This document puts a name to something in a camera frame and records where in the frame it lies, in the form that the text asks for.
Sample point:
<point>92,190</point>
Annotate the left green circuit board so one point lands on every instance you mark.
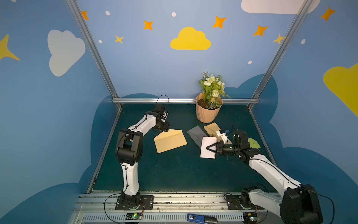
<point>133,216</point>

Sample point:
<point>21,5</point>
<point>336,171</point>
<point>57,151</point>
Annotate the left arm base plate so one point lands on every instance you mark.
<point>145,202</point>

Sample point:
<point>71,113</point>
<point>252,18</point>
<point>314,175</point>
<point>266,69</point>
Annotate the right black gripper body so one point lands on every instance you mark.
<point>218,148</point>

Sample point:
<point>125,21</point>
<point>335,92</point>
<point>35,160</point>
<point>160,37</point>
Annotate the small yellow envelope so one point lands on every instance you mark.
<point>212,129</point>

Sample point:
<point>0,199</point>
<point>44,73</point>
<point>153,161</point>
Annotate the blue handheld device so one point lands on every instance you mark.
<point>201,219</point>

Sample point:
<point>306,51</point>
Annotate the large yellow envelope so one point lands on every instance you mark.
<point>172,139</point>

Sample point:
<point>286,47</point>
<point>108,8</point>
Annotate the right green circuit board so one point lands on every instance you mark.
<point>250,218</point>

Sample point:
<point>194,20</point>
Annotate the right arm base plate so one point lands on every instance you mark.
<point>239,202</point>

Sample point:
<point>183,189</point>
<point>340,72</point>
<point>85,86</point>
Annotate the green toy shovel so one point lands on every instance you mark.
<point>253,143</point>

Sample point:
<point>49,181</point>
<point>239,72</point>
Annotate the peach flower pot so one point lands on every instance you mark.
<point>206,115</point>

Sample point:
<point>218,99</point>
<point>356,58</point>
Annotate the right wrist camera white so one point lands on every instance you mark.
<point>222,136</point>

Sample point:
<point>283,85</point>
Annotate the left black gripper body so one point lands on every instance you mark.
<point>163,124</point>

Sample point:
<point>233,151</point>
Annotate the green circuit board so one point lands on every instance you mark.
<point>133,216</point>
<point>250,218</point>

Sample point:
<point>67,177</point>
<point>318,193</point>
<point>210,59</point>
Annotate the grey envelope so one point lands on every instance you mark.
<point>197,134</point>

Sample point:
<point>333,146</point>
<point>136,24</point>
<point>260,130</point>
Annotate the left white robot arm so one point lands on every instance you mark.
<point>129,150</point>

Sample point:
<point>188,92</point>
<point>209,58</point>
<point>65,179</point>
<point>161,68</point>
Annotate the red letter paper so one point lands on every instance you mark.
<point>206,142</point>

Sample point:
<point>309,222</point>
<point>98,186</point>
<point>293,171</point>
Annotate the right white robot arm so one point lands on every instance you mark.
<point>295,203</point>

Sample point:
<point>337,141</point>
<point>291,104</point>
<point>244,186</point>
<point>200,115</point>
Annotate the white flower plant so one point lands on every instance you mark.
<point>213,89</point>

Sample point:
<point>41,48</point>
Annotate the aluminium front rail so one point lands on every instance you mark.
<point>168,208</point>

